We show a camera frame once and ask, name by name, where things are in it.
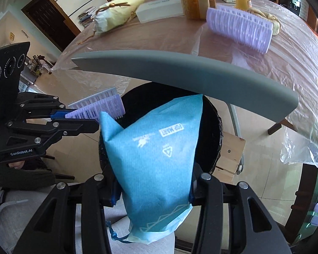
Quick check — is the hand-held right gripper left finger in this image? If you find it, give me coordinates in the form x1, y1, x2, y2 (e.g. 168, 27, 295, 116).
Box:
13, 174, 120, 254

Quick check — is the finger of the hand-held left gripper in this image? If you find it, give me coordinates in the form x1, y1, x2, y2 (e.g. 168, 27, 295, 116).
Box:
5, 119, 100, 149
17, 92, 70, 120

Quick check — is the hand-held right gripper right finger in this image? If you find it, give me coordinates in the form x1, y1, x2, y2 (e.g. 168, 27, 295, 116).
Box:
189, 163, 293, 254

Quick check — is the blue paper bag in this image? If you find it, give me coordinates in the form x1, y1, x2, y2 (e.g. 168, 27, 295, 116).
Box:
99, 94, 204, 244

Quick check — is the black trash bin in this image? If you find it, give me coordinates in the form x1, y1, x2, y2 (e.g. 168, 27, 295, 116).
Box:
99, 81, 224, 188

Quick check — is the yellow paper cup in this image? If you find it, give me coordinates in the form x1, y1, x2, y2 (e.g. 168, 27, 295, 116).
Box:
235, 0, 252, 10

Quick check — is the dark wooden door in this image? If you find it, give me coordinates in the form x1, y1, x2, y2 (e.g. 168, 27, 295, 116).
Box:
21, 0, 69, 51

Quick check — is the stack of magazines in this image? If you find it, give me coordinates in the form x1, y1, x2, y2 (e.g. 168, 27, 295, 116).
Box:
78, 5, 98, 28

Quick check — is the wooden table leg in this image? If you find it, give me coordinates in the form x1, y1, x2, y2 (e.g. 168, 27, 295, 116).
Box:
268, 119, 298, 136

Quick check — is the glass side table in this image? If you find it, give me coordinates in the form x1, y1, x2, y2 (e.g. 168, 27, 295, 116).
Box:
291, 163, 318, 246

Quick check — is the grey flat bar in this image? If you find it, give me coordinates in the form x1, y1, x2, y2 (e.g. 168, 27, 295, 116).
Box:
71, 50, 299, 122

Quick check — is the long white box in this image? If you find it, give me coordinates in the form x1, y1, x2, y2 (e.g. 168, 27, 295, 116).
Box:
135, 0, 184, 23

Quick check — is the small orange box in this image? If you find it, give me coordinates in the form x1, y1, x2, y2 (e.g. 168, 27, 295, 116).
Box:
181, 0, 210, 19

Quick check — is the cream crumpled paper bag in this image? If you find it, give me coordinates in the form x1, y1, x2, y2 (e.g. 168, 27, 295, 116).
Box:
248, 7, 282, 36

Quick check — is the cream drawstring bag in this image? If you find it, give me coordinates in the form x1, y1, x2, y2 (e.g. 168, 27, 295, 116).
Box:
91, 0, 149, 35

